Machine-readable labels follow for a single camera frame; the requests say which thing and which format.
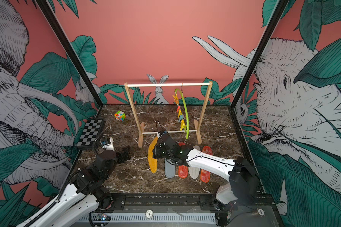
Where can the green clip hanger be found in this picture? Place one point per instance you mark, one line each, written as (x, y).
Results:
(183, 118)

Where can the red orange-edged insole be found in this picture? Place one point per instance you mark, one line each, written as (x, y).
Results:
(205, 175)
(182, 171)

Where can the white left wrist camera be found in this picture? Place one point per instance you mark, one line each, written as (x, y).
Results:
(107, 143)

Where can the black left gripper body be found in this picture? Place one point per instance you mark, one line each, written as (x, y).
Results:
(121, 158)

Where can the yellow-edged insole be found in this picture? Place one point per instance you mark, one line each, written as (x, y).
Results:
(152, 161)

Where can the colourful puzzle cube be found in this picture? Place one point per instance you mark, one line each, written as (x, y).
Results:
(120, 116)

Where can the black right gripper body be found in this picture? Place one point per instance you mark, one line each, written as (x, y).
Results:
(161, 153)

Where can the wooden hanger rack frame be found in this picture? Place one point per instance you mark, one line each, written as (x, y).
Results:
(144, 116)

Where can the black white checkerboard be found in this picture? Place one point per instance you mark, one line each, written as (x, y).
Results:
(92, 128)

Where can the white smooth insole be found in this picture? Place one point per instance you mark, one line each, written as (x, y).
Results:
(169, 169)

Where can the white perforated rail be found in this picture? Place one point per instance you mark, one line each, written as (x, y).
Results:
(203, 218)

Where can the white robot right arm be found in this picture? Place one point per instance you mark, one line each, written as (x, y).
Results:
(242, 178)

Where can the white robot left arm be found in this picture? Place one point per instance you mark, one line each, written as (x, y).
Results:
(82, 195)

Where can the grey textured insole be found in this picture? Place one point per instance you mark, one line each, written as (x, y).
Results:
(194, 171)

